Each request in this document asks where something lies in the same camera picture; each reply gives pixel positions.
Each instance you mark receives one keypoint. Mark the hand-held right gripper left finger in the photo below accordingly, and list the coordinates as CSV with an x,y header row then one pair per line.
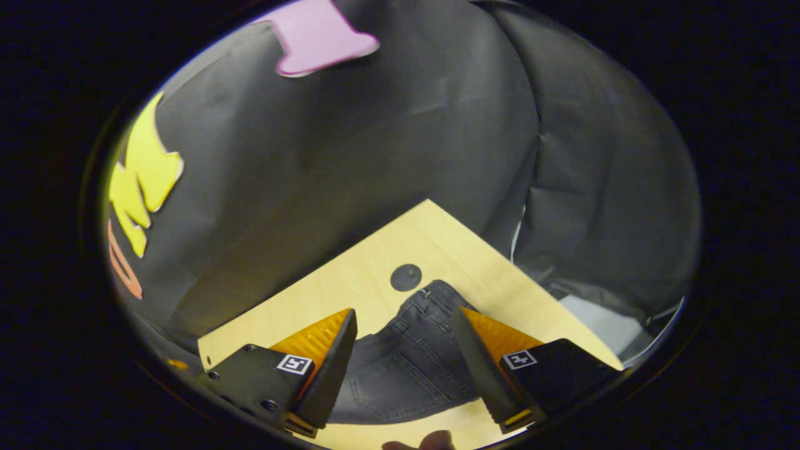
x,y
331,375

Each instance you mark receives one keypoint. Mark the dark grey jeans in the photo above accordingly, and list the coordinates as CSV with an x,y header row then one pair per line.
x,y
406,369

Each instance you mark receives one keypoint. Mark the black backdrop cloth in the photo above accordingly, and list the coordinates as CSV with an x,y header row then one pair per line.
x,y
350,156

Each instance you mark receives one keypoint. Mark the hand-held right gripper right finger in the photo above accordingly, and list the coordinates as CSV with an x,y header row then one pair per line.
x,y
478,369

